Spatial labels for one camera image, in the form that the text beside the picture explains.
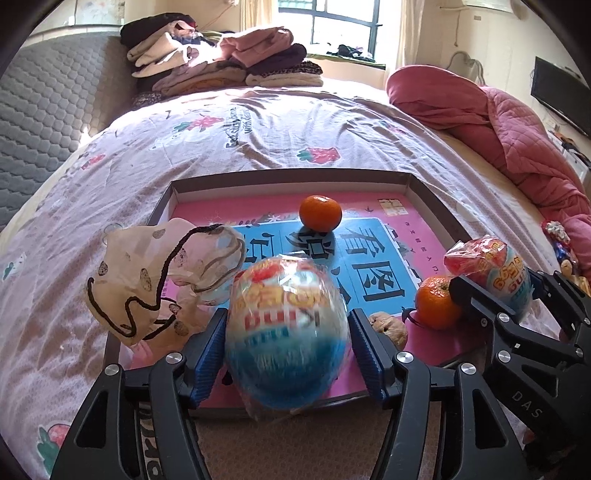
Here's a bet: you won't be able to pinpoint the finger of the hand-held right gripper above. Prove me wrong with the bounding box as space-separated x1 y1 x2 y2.
449 274 523 357
529 269 591 339

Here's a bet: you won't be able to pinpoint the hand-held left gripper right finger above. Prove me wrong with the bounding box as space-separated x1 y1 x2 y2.
347 308 527 480

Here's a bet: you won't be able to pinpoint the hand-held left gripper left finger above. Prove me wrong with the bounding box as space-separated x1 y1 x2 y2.
51 308 229 480

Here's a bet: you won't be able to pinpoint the brown walnut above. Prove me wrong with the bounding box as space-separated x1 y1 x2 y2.
368 311 408 349

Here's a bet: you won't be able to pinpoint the red-topped surprise egg toy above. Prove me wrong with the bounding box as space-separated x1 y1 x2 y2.
444 236 539 319

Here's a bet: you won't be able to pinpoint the orange mandarin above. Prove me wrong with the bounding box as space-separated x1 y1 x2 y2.
299 195 342 232
414 275 462 330

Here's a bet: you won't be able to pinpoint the blue surprise egg toy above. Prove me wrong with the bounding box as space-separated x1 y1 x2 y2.
225 256 350 411

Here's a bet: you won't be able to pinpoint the beige spotted hair scrunchie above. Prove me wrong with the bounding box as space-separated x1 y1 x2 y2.
87 218 247 348

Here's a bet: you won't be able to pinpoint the shallow brown cardboard box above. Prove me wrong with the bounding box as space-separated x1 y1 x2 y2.
102 168 485 416

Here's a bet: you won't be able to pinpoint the small colourful toy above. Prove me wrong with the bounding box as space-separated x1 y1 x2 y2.
541 220 583 278

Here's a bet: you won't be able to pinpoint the pink and blue book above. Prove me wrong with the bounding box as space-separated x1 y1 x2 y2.
120 191 467 409

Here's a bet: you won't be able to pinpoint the white plastic storage drawers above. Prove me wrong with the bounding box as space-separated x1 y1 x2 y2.
549 131 591 185

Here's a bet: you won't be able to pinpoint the pink quilted blanket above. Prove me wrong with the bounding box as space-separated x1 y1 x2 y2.
385 65 591 273

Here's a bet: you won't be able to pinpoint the black flat television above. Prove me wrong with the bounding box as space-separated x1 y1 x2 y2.
531 56 591 137

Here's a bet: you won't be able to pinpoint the beige curtain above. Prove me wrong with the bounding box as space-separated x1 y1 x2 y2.
398 0 423 70

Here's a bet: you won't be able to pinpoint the grey quilted headboard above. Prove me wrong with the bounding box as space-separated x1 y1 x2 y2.
0 32 139 232

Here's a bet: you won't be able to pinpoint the dark clothes on windowsill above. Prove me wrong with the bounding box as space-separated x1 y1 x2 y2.
323 44 375 61

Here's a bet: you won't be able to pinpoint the pile of folded clothes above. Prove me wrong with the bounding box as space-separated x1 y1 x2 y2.
121 13 324 109

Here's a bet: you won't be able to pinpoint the dark framed window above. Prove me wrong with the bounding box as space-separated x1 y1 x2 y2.
279 0 384 63

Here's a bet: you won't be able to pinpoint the white wardrobe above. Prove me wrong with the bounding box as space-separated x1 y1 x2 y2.
32 0 125 40

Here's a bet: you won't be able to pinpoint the white wire heart frame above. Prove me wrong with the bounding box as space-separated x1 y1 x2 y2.
450 51 485 84

